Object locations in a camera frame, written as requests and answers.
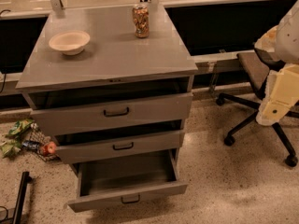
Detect grey top drawer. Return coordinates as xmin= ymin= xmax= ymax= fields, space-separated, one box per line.
xmin=30 ymin=77 xmax=194 ymax=137

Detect patterned drink can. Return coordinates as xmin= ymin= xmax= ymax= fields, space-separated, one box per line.
xmin=132 ymin=4 xmax=150 ymax=38

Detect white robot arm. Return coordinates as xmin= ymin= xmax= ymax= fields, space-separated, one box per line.
xmin=255 ymin=1 xmax=299 ymax=126

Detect green snack bag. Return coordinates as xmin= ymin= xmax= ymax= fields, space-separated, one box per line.
xmin=0 ymin=140 xmax=21 ymax=158

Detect grey drawer cabinet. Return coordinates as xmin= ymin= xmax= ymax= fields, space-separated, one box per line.
xmin=15 ymin=3 xmax=199 ymax=173

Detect grey middle drawer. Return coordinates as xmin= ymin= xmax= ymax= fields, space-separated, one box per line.
xmin=56 ymin=120 xmax=184 ymax=164

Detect green chip bag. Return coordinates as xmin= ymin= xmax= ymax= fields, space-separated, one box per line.
xmin=7 ymin=119 xmax=34 ymax=138

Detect grey bottom drawer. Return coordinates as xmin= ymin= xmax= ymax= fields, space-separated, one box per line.
xmin=68 ymin=150 xmax=187 ymax=212

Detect blue can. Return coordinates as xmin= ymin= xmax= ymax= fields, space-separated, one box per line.
xmin=21 ymin=140 xmax=40 ymax=150

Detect wire mesh basket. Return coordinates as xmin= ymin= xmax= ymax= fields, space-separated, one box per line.
xmin=25 ymin=123 xmax=58 ymax=161

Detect black metal stand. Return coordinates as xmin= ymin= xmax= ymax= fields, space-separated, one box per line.
xmin=0 ymin=172 xmax=32 ymax=224

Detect red apple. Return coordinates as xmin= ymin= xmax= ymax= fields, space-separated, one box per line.
xmin=41 ymin=142 xmax=57 ymax=156

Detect beige bowl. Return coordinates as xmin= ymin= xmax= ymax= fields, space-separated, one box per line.
xmin=49 ymin=30 xmax=91 ymax=55

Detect grey drawer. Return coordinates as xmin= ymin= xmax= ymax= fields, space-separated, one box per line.
xmin=30 ymin=77 xmax=194 ymax=137
xmin=56 ymin=120 xmax=184 ymax=164
xmin=68 ymin=150 xmax=187 ymax=212

